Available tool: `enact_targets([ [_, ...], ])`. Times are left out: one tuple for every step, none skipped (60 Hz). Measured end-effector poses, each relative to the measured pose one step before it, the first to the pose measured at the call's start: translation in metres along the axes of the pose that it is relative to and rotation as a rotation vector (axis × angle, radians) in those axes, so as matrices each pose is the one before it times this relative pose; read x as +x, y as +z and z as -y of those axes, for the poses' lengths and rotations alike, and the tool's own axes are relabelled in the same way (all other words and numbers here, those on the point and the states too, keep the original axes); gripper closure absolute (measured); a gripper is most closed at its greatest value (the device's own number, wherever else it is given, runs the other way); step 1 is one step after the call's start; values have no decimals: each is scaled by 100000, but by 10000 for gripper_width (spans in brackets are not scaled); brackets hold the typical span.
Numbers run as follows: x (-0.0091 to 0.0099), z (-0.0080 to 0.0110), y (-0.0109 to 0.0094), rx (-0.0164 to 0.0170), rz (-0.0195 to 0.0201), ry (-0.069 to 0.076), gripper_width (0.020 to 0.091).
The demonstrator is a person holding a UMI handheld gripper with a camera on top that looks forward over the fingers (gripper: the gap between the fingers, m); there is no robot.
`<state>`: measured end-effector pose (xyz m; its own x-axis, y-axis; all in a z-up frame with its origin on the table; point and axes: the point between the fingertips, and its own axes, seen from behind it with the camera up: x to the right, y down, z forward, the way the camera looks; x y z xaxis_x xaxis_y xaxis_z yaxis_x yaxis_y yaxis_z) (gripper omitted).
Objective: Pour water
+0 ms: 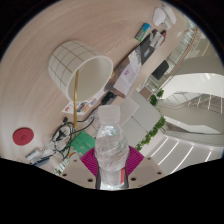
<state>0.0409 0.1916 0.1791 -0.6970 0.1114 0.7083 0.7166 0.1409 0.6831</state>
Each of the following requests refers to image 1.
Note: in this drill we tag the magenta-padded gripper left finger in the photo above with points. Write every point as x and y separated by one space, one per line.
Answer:
75 171

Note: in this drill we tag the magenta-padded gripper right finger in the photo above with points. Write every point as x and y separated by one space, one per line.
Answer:
145 170

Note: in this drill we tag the clear plastic water bottle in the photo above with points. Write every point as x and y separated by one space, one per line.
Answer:
111 150

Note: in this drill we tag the ceiling light strips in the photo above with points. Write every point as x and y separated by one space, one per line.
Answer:
180 150

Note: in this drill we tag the white printed card packet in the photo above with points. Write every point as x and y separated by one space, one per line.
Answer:
33 154

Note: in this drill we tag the white cabinet with plants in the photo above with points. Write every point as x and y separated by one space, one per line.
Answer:
143 120

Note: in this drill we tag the flat round red coaster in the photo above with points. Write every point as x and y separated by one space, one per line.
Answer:
23 136

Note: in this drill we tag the white chair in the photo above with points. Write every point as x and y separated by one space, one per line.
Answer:
128 108

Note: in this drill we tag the colourful sticker sheet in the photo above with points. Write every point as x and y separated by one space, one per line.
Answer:
83 106

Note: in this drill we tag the low planter with plants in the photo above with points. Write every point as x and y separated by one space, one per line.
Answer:
156 96

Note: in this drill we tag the small black box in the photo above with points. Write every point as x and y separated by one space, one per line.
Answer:
108 97

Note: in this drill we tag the open white booklet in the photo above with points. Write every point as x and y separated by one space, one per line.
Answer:
128 71

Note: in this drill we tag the black chair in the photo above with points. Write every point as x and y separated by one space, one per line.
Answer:
160 69

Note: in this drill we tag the white grid-pattern mug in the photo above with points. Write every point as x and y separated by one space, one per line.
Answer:
70 63

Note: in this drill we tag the black flat case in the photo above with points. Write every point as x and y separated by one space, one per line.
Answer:
151 43

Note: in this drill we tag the small green blue packet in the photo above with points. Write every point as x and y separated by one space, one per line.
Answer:
142 31

